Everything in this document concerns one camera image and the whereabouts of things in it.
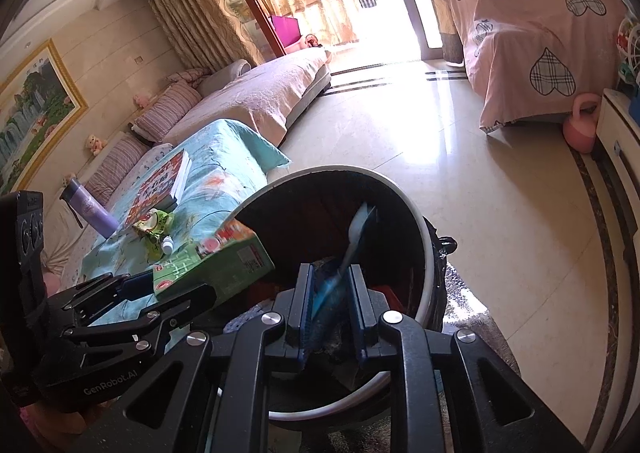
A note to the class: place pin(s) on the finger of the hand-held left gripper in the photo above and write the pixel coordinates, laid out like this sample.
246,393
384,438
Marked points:
175,315
135,284

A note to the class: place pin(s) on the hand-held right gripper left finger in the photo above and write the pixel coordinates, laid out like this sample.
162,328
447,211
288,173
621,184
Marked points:
305,315

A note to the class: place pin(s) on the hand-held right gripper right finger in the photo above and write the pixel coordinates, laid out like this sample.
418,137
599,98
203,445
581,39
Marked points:
357,315

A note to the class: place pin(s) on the blue white snack wrapper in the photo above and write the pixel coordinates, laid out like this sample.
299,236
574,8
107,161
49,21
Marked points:
330,293

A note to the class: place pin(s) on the green cardboard box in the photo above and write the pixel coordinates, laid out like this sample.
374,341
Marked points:
220,263

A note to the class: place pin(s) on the dark trash bin white rim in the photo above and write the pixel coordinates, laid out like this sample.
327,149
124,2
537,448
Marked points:
400,233

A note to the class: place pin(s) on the small white bottle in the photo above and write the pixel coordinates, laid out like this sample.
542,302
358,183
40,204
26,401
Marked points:
168,245

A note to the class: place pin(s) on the green yellow snack wrapper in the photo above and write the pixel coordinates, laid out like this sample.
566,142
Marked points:
155,225

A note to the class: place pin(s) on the purple water bottle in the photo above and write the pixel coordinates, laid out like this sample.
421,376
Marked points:
95,213

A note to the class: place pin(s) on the white pillow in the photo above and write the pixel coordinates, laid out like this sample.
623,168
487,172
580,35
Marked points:
57,243

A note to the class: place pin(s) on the red patterned book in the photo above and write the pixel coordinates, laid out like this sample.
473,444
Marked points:
160,183

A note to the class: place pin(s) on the small beige plush toy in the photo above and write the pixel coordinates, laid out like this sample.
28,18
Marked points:
68,180

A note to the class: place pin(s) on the white teddy bear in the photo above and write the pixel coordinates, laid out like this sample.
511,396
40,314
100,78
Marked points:
94,144

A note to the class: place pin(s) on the teal floral blanket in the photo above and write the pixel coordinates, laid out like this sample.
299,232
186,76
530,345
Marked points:
220,158

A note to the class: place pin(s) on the large striped pillow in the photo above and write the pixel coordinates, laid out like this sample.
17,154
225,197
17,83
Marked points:
167,110

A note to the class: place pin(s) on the pink plush toy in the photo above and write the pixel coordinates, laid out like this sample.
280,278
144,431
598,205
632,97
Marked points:
142,100

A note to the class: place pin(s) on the framed landscape painting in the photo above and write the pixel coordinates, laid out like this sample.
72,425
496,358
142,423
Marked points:
30,118

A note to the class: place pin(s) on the small striped pillow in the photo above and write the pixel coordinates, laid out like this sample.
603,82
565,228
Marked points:
187,76

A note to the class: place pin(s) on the pink covered sofa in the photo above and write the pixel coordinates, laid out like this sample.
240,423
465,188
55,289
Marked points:
280,88

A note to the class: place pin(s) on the pink doll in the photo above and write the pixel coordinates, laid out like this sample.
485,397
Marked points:
312,40

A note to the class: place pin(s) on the beige patterned curtain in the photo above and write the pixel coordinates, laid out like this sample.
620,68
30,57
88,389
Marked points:
195,13

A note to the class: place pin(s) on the magenta box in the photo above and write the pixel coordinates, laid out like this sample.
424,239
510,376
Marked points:
284,33

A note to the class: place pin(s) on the pink kettlebell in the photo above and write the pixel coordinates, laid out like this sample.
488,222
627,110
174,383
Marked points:
580,133

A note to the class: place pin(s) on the white cabinet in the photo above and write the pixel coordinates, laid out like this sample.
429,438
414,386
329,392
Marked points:
620,153

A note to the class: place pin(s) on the pink heart print sheet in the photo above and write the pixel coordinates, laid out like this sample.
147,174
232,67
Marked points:
525,43

